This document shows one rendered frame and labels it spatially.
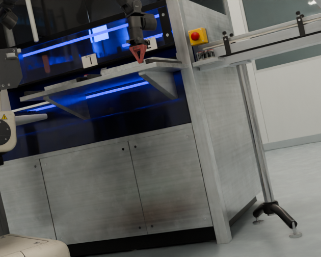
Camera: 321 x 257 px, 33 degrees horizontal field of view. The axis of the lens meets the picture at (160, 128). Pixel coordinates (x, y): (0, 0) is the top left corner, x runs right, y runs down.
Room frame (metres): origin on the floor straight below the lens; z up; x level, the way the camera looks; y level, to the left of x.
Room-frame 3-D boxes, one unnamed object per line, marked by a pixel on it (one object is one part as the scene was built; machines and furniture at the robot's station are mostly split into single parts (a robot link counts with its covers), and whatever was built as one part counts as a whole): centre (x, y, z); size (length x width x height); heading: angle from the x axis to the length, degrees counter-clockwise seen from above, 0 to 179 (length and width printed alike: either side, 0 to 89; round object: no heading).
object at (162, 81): (2.49, -0.04, 0.80); 0.34 x 0.03 x 0.13; 157
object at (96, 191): (3.46, 0.55, 0.44); 2.06 x 1.00 x 0.88; 67
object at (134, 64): (2.56, 0.02, 0.90); 0.34 x 0.26 x 0.04; 158
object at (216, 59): (2.64, -0.30, 0.87); 0.14 x 0.13 x 0.02; 157
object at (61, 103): (2.68, 0.43, 0.80); 0.34 x 0.03 x 0.13; 157
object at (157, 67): (2.60, 0.19, 0.87); 0.70 x 0.48 x 0.02; 67
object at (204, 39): (2.61, -0.27, 1.00); 0.08 x 0.07 x 0.07; 157
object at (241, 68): (2.69, -0.45, 0.46); 0.09 x 0.09 x 0.77; 67
